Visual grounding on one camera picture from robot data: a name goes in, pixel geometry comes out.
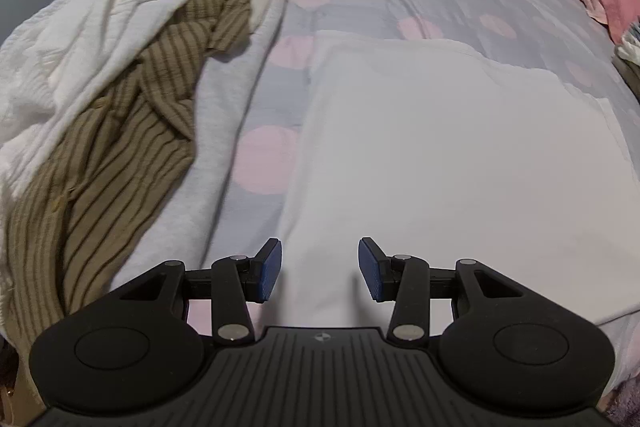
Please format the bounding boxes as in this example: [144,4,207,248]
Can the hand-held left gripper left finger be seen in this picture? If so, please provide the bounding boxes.
[117,238,282,349]

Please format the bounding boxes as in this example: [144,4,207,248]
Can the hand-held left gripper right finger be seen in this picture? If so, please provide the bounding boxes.
[357,237,528,344]

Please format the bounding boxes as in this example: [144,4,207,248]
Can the white t-shirt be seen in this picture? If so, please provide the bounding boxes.
[277,29,640,343]

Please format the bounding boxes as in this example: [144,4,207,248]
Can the light grey sweatshirt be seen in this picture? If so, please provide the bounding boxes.
[107,0,288,308]

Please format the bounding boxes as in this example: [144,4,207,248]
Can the brown striped shirt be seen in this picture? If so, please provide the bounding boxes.
[5,0,261,348]

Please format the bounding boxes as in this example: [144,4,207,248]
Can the white waffle robe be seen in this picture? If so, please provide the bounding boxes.
[0,0,216,323]

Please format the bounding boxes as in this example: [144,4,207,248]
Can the taupe garment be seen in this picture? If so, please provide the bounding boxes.
[614,52,640,102]

